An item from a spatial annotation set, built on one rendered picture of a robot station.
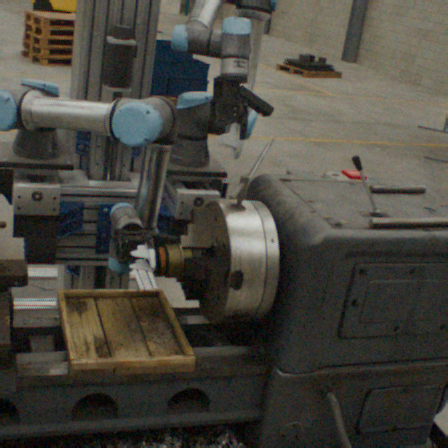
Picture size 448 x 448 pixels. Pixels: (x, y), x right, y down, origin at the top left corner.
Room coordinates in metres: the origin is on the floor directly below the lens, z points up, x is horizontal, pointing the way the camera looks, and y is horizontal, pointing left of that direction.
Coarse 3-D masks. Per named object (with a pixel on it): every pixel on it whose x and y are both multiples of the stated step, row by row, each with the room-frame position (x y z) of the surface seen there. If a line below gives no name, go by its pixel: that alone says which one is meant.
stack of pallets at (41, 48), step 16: (32, 16) 10.41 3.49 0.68; (48, 16) 10.31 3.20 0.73; (64, 16) 10.66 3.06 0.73; (32, 32) 10.40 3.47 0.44; (48, 32) 10.13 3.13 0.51; (64, 32) 10.75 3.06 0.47; (32, 48) 10.39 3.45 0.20; (48, 48) 10.88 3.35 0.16; (64, 48) 10.34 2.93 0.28; (48, 64) 10.20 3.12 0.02; (64, 64) 10.40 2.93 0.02
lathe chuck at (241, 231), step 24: (216, 216) 1.58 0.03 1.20; (240, 216) 1.54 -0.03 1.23; (216, 240) 1.56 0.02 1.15; (240, 240) 1.48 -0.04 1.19; (264, 240) 1.50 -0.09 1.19; (240, 264) 1.45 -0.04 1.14; (264, 264) 1.47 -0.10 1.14; (216, 288) 1.51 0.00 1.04; (240, 288) 1.44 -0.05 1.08; (216, 312) 1.48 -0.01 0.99; (240, 312) 1.47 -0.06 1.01
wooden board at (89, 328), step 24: (72, 312) 1.54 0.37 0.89; (96, 312) 1.56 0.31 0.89; (120, 312) 1.58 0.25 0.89; (168, 312) 1.60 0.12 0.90; (72, 336) 1.42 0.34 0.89; (96, 336) 1.44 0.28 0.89; (120, 336) 1.46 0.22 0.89; (144, 336) 1.48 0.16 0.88; (168, 336) 1.50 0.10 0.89; (96, 360) 1.31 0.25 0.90; (120, 360) 1.32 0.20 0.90; (144, 360) 1.34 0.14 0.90; (168, 360) 1.36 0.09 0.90; (192, 360) 1.38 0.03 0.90
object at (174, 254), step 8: (160, 248) 1.53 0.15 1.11; (168, 248) 1.53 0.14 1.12; (176, 248) 1.53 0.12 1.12; (160, 256) 1.50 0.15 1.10; (168, 256) 1.51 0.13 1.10; (176, 256) 1.51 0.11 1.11; (184, 256) 1.53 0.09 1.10; (192, 256) 1.54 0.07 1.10; (160, 264) 1.49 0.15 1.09; (168, 264) 1.50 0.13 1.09; (176, 264) 1.50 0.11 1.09; (160, 272) 1.49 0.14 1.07; (168, 272) 1.50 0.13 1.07; (176, 272) 1.50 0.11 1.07
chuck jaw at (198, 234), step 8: (200, 208) 1.63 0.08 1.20; (208, 208) 1.64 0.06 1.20; (192, 216) 1.64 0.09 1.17; (200, 216) 1.62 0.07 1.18; (208, 216) 1.63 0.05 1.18; (192, 224) 1.60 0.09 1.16; (200, 224) 1.61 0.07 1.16; (208, 224) 1.61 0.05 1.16; (184, 232) 1.61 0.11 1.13; (192, 232) 1.59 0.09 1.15; (200, 232) 1.59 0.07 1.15; (208, 232) 1.60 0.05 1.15; (184, 240) 1.57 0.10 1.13; (192, 240) 1.57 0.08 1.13; (200, 240) 1.58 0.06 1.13; (208, 240) 1.59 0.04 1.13; (184, 248) 1.57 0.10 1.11; (192, 248) 1.58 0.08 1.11; (200, 248) 1.59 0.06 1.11; (208, 248) 1.59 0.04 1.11
